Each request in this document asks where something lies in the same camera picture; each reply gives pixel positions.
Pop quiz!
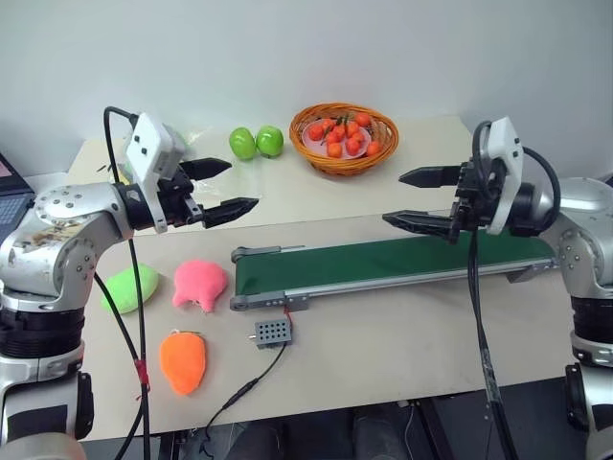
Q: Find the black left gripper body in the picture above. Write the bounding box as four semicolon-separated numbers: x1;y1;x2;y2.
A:
159;162;207;230

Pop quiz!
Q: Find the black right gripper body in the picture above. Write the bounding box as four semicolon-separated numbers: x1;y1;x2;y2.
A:
448;158;508;245

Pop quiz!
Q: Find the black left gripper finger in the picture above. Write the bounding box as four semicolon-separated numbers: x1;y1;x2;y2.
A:
179;156;234;183
202;195;261;230

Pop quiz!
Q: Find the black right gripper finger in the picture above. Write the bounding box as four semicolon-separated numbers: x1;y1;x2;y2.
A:
381;209;457;245
397;164;464;190

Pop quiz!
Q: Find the green conveyor belt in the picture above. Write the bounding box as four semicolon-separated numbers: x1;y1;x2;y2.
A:
229;234;559;312

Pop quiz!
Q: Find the small grey control box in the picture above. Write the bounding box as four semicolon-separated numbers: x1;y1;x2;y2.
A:
247;318;294;354

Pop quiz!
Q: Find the green toy apple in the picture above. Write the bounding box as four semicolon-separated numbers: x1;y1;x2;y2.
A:
228;126;259;163
256;125;285;160

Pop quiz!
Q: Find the orange wicker basket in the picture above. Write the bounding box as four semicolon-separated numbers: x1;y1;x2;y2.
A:
288;102;400;177

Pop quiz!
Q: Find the pink plush toy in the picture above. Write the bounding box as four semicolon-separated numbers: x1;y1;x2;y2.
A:
171;258;229;315

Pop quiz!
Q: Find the green plush toy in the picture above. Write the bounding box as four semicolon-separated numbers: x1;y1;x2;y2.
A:
99;264;160;316

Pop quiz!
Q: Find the orange plush toy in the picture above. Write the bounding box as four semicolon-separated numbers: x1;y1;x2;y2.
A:
158;329;209;397

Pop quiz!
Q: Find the dark laptop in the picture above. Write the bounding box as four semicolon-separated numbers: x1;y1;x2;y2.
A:
0;152;37;241

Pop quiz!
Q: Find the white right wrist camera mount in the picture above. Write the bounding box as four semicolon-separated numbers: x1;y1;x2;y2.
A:
471;116;526;237

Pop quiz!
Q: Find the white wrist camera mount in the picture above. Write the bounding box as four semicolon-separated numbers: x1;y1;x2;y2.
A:
471;116;526;237
124;112;189;235

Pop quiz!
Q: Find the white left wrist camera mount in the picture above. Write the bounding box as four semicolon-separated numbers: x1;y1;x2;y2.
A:
124;112;189;235

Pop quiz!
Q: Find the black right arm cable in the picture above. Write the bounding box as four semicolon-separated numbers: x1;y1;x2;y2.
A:
466;119;562;460

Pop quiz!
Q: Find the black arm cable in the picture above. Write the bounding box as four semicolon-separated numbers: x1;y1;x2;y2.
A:
466;119;562;460
93;104;153;460

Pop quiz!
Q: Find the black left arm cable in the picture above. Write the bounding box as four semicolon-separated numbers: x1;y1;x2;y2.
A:
93;104;153;460

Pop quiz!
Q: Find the black control box cable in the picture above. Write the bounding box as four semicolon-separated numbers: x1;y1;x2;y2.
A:
198;342;291;459

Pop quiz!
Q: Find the thin white cable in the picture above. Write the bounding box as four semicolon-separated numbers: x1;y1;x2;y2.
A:
398;400;419;449

